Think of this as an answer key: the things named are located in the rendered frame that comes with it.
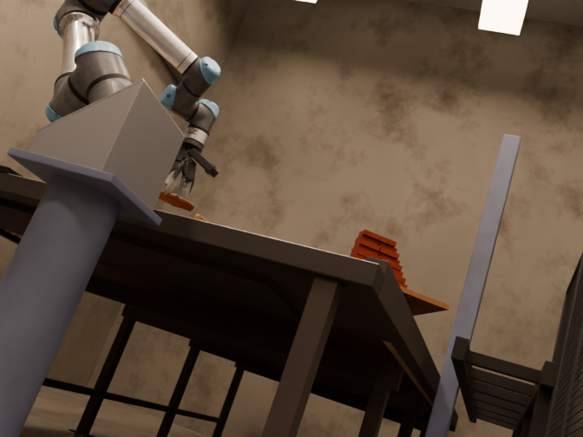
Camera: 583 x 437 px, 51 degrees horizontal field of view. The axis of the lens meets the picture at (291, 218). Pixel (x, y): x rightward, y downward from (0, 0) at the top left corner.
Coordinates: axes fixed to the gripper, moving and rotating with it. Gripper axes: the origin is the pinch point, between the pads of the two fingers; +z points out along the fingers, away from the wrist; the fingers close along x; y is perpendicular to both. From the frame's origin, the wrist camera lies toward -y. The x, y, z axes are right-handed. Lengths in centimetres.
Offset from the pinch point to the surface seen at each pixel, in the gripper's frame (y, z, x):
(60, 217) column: -10, 27, 57
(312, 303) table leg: -62, 24, 26
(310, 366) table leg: -66, 38, 27
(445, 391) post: -87, 14, -168
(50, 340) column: -16, 51, 49
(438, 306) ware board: -83, 0, -45
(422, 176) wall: 13, -250, -497
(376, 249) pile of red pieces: -53, -20, -65
